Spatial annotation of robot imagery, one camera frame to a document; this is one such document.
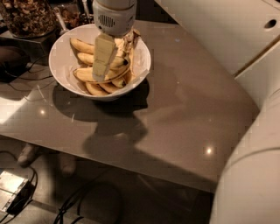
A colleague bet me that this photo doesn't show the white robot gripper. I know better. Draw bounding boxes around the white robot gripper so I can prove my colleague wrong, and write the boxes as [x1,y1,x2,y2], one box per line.
[92,0,137,82]

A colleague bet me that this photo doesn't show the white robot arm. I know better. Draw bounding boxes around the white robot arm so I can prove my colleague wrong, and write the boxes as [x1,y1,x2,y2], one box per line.
[87,0,280,224]

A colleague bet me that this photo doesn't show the long yellow banana in bunch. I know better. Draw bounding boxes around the long yellow banana in bunch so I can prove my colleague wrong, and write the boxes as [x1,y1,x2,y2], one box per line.
[73,60,130,83]

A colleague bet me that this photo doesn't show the white ceramic bowl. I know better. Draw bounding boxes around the white ceramic bowl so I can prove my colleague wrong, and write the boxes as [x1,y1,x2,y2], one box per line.
[49,24,151,102]

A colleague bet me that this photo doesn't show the tray with dark food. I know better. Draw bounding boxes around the tray with dark food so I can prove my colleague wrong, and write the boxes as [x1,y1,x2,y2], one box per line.
[59,3,91,30]

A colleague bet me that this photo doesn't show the glass jar of nuts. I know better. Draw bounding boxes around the glass jar of nuts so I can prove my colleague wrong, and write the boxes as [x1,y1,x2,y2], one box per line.
[0,0,56,39]

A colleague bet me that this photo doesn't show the grey sock foot right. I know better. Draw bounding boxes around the grey sock foot right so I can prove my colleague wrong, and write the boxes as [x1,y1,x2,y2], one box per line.
[59,153,76,177]

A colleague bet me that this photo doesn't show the grey sock foot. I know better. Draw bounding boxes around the grey sock foot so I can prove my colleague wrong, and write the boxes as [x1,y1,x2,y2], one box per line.
[59,153,76,177]
[17,143,39,167]

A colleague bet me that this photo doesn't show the grey sock foot left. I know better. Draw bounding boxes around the grey sock foot left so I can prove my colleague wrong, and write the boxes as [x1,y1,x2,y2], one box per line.
[17,143,39,167]

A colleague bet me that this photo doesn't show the silver box on floor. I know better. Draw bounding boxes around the silver box on floor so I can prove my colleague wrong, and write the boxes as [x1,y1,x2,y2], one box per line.
[0,171,30,214]

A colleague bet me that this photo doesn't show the white spoon handle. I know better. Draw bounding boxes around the white spoon handle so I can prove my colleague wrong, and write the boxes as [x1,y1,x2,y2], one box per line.
[53,7,68,35]

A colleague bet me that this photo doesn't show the black cables on floor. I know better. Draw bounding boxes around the black cables on floor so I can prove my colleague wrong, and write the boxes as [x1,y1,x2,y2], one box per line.
[52,171,125,224]

